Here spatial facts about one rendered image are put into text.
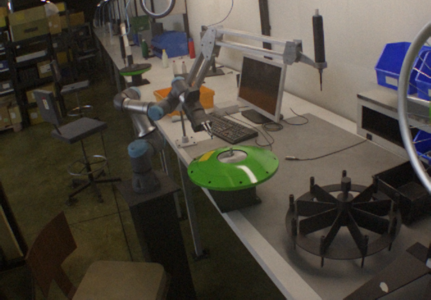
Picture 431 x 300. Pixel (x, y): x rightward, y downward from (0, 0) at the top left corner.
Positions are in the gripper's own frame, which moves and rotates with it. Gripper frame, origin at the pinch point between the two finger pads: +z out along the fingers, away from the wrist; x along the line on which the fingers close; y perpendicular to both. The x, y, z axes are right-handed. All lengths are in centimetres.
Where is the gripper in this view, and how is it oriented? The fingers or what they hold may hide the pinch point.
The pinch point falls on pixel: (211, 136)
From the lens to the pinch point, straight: 137.0
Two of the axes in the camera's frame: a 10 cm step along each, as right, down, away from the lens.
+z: 4.6, 7.7, -4.5
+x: -8.7, 2.7, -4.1
